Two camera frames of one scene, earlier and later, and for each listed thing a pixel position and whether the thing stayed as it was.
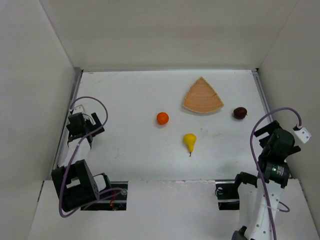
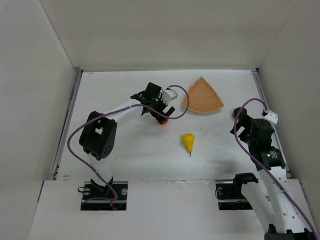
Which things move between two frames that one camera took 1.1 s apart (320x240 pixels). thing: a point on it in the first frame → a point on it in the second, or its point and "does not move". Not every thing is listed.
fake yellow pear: [190, 139] does not move
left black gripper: [94, 127] → [161, 112]
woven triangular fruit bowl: [201, 97] does not move
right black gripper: [265, 130] → [241, 123]
